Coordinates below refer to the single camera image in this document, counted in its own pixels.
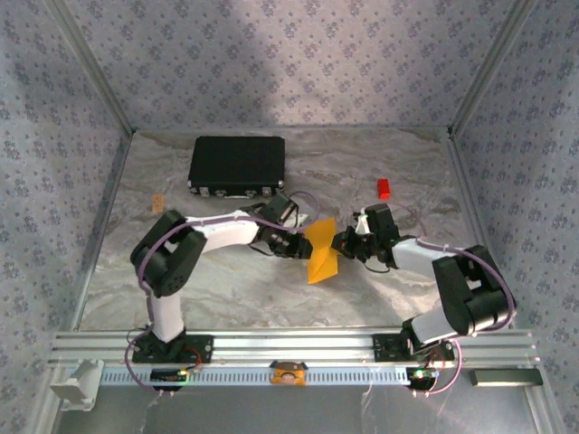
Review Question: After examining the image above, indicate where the orange cloth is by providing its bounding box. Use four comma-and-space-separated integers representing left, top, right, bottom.
303, 216, 341, 285

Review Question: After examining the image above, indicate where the black hard case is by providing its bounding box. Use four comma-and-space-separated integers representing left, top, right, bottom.
187, 135, 287, 200

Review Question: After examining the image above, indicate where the cartoon figure sticker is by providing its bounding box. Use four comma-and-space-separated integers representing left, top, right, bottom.
270, 360, 308, 387

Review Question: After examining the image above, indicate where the small lit circuit board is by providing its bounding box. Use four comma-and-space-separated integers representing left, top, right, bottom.
150, 368, 189, 391
405, 366, 440, 389

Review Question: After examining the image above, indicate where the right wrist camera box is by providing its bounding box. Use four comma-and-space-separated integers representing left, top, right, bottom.
354, 203, 402, 245

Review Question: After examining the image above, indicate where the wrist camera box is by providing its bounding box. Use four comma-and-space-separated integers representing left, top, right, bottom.
354, 203, 402, 245
261, 191, 302, 227

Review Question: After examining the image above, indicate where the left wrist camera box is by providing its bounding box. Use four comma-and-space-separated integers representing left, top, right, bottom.
261, 191, 302, 227

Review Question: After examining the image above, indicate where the wide aluminium mounting rail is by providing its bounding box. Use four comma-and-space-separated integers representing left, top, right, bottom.
47, 329, 542, 365

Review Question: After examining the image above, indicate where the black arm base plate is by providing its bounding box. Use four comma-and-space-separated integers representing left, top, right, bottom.
371, 333, 456, 363
131, 333, 214, 364

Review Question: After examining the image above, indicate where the aluminium side rail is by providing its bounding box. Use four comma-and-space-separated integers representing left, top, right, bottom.
445, 133, 515, 329
70, 130, 137, 332

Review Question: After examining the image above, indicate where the slotted grey cable duct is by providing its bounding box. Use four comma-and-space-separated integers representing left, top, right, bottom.
99, 364, 413, 386

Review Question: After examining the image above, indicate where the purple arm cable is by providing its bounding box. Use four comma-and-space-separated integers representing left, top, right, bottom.
124, 190, 321, 399
352, 203, 517, 398

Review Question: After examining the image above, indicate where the aluminium corner post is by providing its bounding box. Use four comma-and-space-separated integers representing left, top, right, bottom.
447, 0, 539, 137
47, 0, 137, 136

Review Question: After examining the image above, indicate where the white plastic bracket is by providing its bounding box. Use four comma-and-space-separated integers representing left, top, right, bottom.
48, 359, 104, 411

